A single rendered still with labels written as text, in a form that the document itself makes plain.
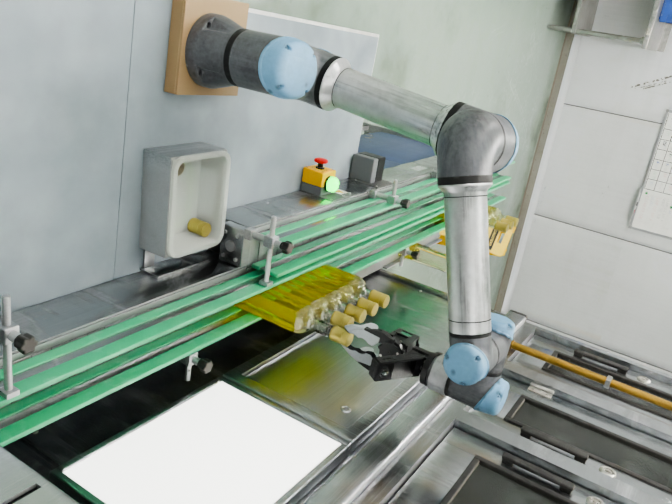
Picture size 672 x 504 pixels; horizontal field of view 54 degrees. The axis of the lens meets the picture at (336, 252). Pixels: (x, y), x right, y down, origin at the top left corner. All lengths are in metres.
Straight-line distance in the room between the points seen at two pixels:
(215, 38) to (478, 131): 0.56
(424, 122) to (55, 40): 0.68
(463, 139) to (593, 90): 6.13
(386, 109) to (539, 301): 6.51
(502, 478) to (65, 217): 1.00
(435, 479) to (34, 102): 1.02
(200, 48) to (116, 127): 0.23
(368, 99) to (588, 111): 6.00
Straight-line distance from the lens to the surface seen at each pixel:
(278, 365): 1.56
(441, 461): 1.45
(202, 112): 1.54
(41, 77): 1.26
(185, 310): 1.41
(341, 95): 1.40
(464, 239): 1.16
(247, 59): 1.34
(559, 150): 7.38
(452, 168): 1.15
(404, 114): 1.34
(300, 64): 1.34
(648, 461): 1.70
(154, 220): 1.45
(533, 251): 7.62
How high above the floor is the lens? 1.77
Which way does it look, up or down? 27 degrees down
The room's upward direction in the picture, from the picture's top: 110 degrees clockwise
